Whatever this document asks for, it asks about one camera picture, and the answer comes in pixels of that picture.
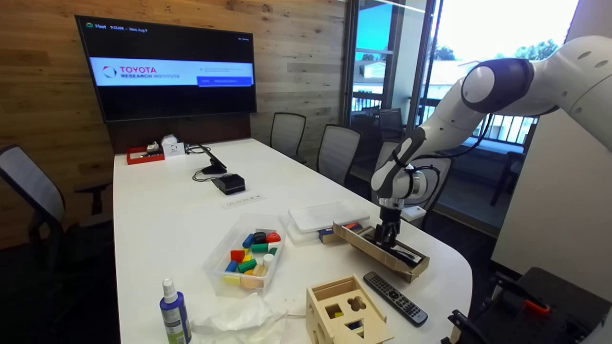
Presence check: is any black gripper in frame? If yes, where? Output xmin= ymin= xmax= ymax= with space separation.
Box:
xmin=377 ymin=201 xmax=406 ymax=252

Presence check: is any wooden tray box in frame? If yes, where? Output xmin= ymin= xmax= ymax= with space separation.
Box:
xmin=329 ymin=222 xmax=433 ymax=283

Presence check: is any wooden shape sorter box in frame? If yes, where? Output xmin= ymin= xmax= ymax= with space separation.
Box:
xmin=305 ymin=273 xmax=396 ymax=344

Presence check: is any small black box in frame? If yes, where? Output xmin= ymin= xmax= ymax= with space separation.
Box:
xmin=211 ymin=172 xmax=249 ymax=197

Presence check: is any small white box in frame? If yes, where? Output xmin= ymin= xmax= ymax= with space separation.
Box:
xmin=159 ymin=134 xmax=188 ymax=158

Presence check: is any small colourful packet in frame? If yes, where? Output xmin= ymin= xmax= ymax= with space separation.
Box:
xmin=320 ymin=220 xmax=368 ymax=244

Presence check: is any grey remote control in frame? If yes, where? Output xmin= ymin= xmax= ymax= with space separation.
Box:
xmin=362 ymin=269 xmax=431 ymax=329

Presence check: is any clear plastic lid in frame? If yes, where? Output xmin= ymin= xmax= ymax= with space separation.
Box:
xmin=282 ymin=201 xmax=373 ymax=246

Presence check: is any grey mesh office chair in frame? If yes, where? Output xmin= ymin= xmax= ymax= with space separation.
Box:
xmin=316 ymin=122 xmax=364 ymax=187
xmin=372 ymin=139 xmax=456 ymax=229
xmin=268 ymin=111 xmax=308 ymax=162
xmin=0 ymin=143 xmax=115 ymax=269

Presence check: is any tan wooden cylinder block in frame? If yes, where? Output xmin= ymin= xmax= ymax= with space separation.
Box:
xmin=240 ymin=273 xmax=266 ymax=294

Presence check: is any balcony railing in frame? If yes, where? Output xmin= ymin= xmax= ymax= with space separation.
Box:
xmin=352 ymin=90 xmax=544 ymax=149

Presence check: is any white plastic bag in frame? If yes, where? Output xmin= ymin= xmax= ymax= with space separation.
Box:
xmin=190 ymin=292 xmax=312 ymax=344

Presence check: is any clear plastic bin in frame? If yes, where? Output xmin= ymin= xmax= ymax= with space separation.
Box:
xmin=203 ymin=212 xmax=289 ymax=298

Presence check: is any black equipment cart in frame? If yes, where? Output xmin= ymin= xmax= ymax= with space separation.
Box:
xmin=442 ymin=265 xmax=612 ymax=344

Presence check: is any blue spray bottle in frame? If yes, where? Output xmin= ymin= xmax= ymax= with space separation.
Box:
xmin=157 ymin=275 xmax=194 ymax=344

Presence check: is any red tray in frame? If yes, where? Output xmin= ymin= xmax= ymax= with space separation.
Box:
xmin=125 ymin=145 xmax=167 ymax=166

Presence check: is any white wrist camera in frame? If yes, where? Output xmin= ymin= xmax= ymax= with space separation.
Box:
xmin=404 ymin=202 xmax=429 ymax=223

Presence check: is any orange handle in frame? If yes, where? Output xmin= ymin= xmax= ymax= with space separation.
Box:
xmin=521 ymin=298 xmax=553 ymax=319

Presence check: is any black cable stand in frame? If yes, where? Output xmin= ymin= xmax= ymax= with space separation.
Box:
xmin=190 ymin=143 xmax=230 ymax=183

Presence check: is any wall mounted tv screen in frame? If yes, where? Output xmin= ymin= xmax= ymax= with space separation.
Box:
xmin=75 ymin=13 xmax=259 ymax=124

